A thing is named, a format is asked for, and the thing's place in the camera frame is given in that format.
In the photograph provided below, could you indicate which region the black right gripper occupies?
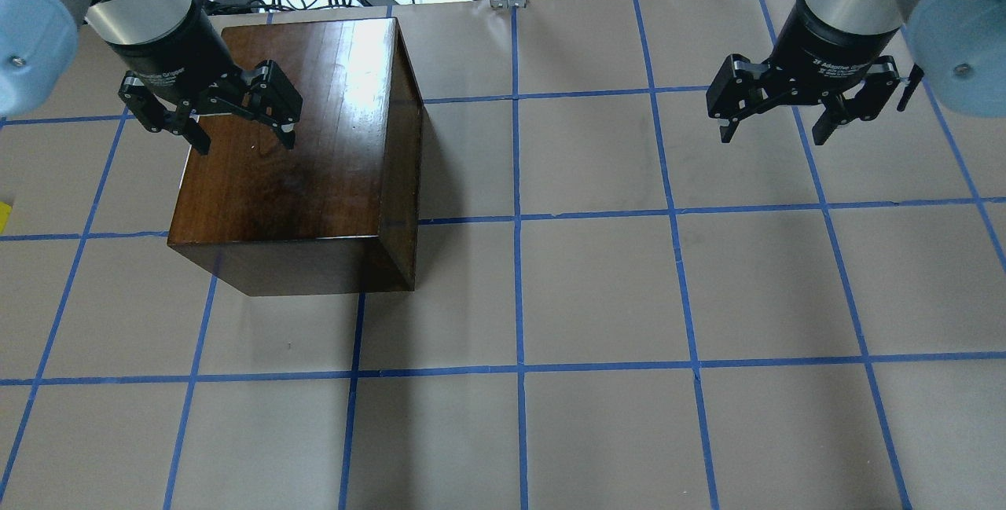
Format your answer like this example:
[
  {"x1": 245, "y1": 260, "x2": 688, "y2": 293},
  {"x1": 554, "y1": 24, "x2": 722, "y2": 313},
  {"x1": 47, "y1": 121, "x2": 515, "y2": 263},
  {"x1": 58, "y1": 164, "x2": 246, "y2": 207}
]
[{"x1": 707, "y1": 19, "x2": 901, "y2": 147}]

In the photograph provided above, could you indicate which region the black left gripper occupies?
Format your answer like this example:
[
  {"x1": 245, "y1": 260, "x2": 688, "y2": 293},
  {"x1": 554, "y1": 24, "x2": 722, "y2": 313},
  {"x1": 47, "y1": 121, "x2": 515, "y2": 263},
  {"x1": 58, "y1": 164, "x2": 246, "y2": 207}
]
[{"x1": 108, "y1": 11, "x2": 304, "y2": 156}]

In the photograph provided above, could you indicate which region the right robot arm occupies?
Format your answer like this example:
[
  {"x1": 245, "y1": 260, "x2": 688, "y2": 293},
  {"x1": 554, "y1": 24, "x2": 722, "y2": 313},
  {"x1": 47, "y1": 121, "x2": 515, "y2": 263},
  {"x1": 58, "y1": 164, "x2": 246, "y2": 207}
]
[{"x1": 707, "y1": 0, "x2": 1005, "y2": 145}]

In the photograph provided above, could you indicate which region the dark wooden drawer cabinet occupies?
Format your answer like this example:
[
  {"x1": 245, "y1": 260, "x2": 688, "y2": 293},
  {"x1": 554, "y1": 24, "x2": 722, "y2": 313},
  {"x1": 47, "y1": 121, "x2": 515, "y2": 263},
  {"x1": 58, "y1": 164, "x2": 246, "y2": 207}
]
[{"x1": 167, "y1": 18, "x2": 427, "y2": 296}]

